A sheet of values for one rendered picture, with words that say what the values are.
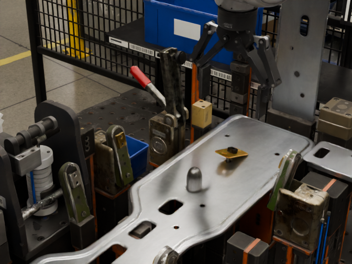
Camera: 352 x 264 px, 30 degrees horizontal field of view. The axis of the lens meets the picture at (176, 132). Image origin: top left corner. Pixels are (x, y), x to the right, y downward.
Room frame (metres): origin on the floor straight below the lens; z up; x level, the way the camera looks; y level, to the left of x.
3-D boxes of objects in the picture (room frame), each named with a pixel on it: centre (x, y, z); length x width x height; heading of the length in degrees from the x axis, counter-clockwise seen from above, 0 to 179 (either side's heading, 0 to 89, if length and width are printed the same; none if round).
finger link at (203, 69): (1.23, -0.06, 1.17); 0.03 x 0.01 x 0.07; 144
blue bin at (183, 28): (1.76, -0.07, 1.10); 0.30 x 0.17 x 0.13; 56
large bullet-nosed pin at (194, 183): (1.08, -0.04, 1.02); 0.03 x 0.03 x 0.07
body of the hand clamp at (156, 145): (1.28, 0.02, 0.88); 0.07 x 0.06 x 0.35; 54
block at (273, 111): (1.39, -0.28, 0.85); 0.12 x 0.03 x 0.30; 54
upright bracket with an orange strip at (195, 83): (1.36, -0.05, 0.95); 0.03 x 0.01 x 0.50; 144
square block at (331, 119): (1.33, -0.38, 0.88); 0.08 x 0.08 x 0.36; 54
